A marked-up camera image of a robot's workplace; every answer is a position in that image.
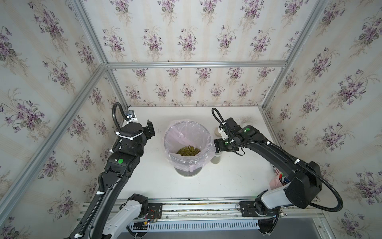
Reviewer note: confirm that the pens in holder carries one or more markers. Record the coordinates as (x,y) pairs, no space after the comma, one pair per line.
(283,180)

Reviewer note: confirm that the aluminium frame post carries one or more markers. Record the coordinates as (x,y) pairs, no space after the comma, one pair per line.
(90,32)
(296,49)

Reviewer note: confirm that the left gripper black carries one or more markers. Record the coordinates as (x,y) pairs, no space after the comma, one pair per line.
(147,133)

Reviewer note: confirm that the mesh bin with plastic bag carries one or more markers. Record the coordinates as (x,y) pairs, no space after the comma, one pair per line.
(183,133)

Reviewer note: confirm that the pink pen holder cup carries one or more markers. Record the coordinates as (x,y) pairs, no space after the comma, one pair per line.
(275,183)

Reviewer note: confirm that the aluminium frame post left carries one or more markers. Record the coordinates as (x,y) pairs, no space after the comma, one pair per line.
(90,32)

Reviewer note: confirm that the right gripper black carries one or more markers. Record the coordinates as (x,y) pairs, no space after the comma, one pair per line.
(221,148)

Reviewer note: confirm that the aluminium frame crossbar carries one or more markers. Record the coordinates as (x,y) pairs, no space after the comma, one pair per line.
(196,64)

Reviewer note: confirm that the aluminium frame post right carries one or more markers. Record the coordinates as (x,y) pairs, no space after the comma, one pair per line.
(296,49)

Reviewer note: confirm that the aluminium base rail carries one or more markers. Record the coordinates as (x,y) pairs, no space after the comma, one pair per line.
(218,214)

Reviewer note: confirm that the mung beans in bin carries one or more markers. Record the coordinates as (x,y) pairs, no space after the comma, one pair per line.
(188,151)

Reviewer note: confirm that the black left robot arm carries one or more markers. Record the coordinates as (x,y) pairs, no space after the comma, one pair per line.
(96,222)

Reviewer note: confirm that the beige jar lid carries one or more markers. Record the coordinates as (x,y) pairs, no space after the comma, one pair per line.
(217,132)

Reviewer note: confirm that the clear jar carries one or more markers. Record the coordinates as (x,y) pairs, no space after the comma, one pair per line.
(216,159)

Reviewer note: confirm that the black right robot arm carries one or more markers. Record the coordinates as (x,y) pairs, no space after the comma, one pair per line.
(302,188)

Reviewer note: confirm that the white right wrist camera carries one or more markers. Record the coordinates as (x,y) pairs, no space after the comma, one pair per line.
(223,132)

